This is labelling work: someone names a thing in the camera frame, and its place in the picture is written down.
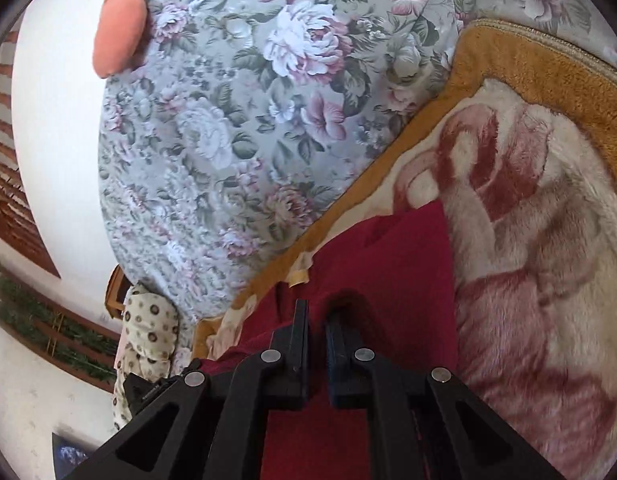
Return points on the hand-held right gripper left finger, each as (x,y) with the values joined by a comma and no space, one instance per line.
(248,400)

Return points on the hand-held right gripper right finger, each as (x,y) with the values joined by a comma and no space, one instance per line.
(388,400)

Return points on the dark red sweater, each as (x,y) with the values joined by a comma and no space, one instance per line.
(388,270)

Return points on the cream pillow with round print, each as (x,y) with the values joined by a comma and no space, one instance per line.
(153,320)
(138,365)

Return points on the blue picture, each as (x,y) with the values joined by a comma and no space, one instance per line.
(71,455)

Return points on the wooden chair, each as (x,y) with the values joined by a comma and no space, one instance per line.
(116,290)

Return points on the dark green patterned screen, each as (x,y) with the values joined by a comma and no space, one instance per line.
(48,330)

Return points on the folded floral quilt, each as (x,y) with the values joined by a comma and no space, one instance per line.
(248,110)

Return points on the salmon orange pillow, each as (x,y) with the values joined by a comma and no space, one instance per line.
(119,30)

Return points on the wooden lattice window frame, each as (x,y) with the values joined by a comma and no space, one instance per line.
(18,170)

